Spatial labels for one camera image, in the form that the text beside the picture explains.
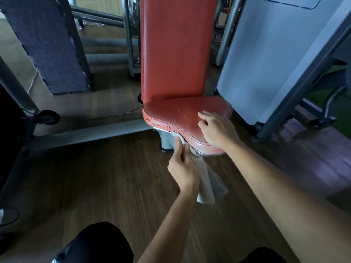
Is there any person's right hand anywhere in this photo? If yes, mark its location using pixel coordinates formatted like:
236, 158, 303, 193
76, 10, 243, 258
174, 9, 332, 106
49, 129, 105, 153
197, 111, 243, 150

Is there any person's left hand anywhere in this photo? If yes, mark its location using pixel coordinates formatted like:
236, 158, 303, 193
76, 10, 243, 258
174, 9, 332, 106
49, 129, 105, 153
167, 138, 200, 193

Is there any grey cleaning cloth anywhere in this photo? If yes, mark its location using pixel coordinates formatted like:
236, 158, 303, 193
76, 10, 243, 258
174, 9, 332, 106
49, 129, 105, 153
171, 131, 229, 205

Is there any person's right forearm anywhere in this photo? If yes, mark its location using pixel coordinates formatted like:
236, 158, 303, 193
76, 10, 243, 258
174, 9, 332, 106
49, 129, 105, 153
223, 140, 351, 263

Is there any person's left forearm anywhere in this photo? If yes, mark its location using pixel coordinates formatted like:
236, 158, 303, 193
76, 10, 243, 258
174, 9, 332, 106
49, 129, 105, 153
137, 185, 202, 263

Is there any red padded seat cushion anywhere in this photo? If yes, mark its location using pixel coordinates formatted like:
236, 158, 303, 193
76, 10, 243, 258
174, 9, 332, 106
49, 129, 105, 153
142, 96, 233, 157

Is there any red padded backrest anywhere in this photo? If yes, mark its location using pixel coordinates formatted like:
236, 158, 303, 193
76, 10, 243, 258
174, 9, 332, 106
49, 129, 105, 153
139, 0, 219, 104

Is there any white machine shroud panel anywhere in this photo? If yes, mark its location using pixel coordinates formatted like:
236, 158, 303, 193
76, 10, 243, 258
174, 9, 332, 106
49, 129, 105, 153
216, 0, 351, 126

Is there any person's left leg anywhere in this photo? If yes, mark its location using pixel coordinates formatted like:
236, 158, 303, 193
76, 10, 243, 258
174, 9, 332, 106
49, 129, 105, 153
52, 222, 134, 263

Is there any person's leg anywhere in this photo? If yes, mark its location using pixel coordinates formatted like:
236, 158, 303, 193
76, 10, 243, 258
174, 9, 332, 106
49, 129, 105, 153
241, 247, 287, 263
52, 222, 134, 263

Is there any person's right leg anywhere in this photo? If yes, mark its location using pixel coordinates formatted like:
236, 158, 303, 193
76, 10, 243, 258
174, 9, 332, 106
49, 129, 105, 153
241, 247, 287, 263

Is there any dark carpeted panel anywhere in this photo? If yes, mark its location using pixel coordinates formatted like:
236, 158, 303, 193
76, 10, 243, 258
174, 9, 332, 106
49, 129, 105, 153
0, 0, 93, 96

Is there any black machine body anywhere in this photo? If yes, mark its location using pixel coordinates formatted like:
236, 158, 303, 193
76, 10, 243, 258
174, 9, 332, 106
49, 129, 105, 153
0, 82, 37, 190

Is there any grey seat post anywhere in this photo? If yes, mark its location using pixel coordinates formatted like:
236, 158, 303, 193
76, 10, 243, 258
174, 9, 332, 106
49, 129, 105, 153
160, 130, 176, 153

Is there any grey slanted metal post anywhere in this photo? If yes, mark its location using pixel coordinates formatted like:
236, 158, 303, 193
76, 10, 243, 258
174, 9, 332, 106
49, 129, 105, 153
215, 0, 245, 68

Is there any grey floor frame beam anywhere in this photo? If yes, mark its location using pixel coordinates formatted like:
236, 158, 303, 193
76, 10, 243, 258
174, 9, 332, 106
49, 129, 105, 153
27, 119, 154, 148

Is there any dark grey slanted frame bar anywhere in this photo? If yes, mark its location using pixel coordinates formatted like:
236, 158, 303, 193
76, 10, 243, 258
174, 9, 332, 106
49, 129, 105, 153
252, 13, 351, 142

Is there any grey upright metal post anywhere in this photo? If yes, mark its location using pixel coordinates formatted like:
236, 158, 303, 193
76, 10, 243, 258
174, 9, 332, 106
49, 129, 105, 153
121, 0, 142, 77

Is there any black machine foot frame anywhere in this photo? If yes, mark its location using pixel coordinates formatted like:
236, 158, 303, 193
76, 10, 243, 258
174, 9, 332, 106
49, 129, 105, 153
309, 84, 349, 129

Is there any black round frame knob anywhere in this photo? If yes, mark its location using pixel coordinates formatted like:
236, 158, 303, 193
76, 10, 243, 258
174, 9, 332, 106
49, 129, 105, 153
33, 110, 60, 125

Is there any thin white cable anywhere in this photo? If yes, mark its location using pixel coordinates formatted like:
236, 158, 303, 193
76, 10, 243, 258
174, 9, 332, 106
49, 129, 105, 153
27, 66, 39, 94

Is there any grey slanted frame tube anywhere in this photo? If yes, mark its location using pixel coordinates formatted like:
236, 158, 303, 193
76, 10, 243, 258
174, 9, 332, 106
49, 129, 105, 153
0, 56, 41, 116

